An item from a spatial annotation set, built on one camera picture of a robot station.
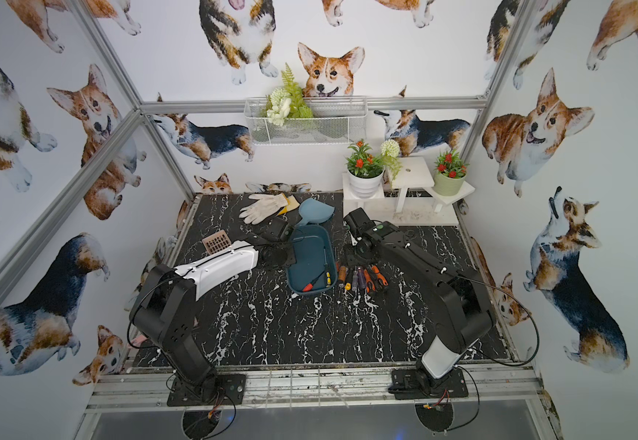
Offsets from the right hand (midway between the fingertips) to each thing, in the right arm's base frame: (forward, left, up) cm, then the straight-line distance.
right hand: (351, 256), depth 87 cm
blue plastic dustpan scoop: (+29, +15, -12) cm, 35 cm away
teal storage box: (+1, +12, -10) cm, 16 cm away
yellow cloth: (+34, +24, -11) cm, 43 cm away
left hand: (+4, +20, -4) cm, 20 cm away
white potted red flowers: (+23, -5, +17) cm, 29 cm away
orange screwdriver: (-1, -10, -11) cm, 15 cm away
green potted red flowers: (+25, -34, +12) cm, 44 cm away
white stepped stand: (+28, -23, -4) cm, 37 cm away
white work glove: (+29, +37, -10) cm, 47 cm away
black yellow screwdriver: (-3, +8, -10) cm, 13 cm away
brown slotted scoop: (+14, +52, -12) cm, 55 cm away
